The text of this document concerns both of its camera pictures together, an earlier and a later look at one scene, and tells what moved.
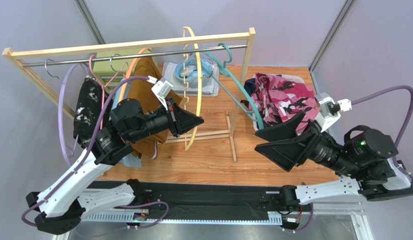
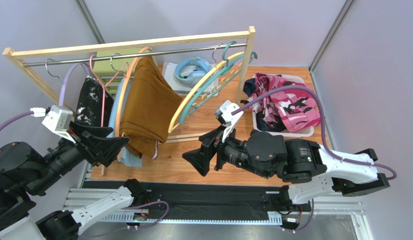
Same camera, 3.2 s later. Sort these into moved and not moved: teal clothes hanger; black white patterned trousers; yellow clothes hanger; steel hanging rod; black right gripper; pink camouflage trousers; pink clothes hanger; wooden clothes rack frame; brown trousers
Moved: black right gripper; yellow clothes hanger; teal clothes hanger
Not moved: wooden clothes rack frame; brown trousers; pink clothes hanger; steel hanging rod; black white patterned trousers; pink camouflage trousers
